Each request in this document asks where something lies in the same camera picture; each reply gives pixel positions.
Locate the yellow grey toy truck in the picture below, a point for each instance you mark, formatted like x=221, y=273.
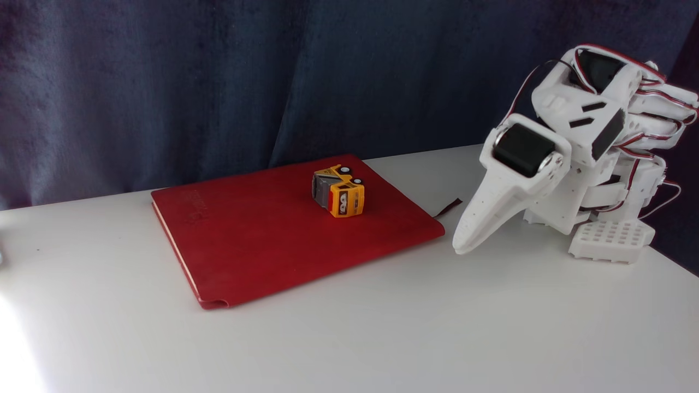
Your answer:
x=352, y=192

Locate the red notebook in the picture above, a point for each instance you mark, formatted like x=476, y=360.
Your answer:
x=262, y=240

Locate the dark blue curtain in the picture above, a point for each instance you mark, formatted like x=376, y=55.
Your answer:
x=164, y=82

